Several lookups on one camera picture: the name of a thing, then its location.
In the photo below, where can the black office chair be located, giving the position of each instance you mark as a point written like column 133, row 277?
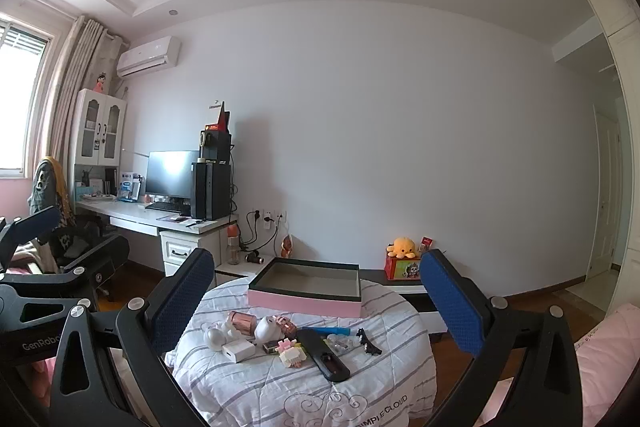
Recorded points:
column 100, row 257

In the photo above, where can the window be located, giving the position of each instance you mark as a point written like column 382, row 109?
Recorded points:
column 20, row 107

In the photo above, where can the blue barcode-labelled packet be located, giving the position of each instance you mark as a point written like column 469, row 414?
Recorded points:
column 271, row 347

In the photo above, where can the white air conditioner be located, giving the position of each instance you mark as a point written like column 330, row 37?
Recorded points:
column 150, row 54

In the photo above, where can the small red card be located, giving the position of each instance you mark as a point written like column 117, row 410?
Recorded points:
column 426, row 243

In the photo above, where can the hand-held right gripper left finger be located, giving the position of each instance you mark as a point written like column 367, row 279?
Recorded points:
column 182, row 302

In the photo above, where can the black computer monitor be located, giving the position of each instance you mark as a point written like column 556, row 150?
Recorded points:
column 170, row 174

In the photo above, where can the yellow octopus plush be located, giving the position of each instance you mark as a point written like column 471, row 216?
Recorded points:
column 404, row 247

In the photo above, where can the red printed box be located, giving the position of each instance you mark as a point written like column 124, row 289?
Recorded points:
column 402, row 268

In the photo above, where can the clear plastic item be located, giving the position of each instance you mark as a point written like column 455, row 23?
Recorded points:
column 342, row 343

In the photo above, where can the white wardrobe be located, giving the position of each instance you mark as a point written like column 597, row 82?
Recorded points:
column 627, row 157

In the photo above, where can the white nightstand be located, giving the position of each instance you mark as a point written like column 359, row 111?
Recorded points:
column 240, row 268

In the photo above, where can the bright blue carton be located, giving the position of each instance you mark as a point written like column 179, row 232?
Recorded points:
column 332, row 331

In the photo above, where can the white desk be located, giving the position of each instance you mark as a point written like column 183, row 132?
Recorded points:
column 135, row 212

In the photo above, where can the rose gold box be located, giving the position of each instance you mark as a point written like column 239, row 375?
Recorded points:
column 241, row 322

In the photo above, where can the small doll figure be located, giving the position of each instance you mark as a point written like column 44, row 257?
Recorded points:
column 101, row 83

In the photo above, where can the blue desk box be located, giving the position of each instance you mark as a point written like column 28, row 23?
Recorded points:
column 128, row 186

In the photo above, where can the orange-capped bottle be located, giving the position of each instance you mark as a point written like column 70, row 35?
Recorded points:
column 233, row 247

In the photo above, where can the white hutch cabinet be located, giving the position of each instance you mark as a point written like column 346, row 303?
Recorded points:
column 105, row 127

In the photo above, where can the pink storage box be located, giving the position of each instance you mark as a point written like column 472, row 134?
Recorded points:
column 300, row 304

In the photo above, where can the white charger adapter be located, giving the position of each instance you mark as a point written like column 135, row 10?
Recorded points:
column 237, row 351

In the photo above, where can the red and black box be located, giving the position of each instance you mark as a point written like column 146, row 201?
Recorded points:
column 222, row 117

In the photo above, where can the black computer tower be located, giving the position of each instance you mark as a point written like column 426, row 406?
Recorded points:
column 212, row 192

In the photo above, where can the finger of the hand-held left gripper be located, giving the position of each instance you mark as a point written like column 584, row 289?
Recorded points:
column 35, row 224
column 40, row 279

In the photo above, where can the black cylinder device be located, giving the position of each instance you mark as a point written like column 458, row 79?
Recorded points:
column 255, row 257

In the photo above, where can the white door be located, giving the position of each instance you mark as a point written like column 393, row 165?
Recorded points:
column 605, row 207

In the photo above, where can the pink blanket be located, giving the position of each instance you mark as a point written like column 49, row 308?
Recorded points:
column 610, row 357

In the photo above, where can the snack bag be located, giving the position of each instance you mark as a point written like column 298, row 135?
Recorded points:
column 288, row 247

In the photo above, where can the black equipment box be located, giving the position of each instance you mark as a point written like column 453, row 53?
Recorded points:
column 217, row 147

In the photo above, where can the black keyboard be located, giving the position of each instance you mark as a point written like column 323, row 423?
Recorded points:
column 165, row 206

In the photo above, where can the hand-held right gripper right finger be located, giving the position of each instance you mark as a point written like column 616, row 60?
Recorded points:
column 450, row 302

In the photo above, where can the beige curtain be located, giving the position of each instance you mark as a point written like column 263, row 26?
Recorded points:
column 75, row 82

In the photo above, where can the white wall outlet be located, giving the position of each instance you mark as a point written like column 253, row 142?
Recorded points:
column 268, row 216
column 281, row 216
column 255, row 215

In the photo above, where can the black handheld device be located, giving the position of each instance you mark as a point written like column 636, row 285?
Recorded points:
column 320, row 352

